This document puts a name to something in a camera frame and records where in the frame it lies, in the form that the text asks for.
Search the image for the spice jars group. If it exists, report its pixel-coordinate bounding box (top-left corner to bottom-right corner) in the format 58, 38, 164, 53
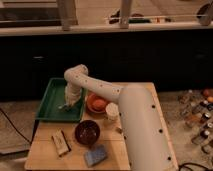
178, 89, 213, 153

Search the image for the wooden block brush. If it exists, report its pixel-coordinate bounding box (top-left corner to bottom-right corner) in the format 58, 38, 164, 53
51, 130, 71, 156

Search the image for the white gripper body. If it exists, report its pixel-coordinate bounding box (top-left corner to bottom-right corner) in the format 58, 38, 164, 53
65, 83, 81, 106

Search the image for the green plastic tray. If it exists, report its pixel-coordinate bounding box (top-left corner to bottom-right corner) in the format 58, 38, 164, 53
36, 78, 86, 123

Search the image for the blue sponge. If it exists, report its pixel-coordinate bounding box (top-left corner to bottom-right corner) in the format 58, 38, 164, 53
84, 145, 107, 167

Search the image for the black cable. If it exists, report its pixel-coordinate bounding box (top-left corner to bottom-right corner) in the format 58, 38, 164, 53
0, 108, 33, 145

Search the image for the dark purple bowl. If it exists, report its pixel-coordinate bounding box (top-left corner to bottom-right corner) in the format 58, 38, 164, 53
75, 120, 100, 147

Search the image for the orange bowl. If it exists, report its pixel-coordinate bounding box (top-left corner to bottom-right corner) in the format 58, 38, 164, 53
86, 93, 108, 114

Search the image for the orange fruit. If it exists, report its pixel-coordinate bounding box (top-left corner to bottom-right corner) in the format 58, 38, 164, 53
92, 99, 105, 111

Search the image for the white cup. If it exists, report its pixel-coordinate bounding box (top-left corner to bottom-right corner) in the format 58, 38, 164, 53
106, 103, 119, 121

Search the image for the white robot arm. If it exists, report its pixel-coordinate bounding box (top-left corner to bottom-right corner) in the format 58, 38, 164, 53
64, 64, 177, 171

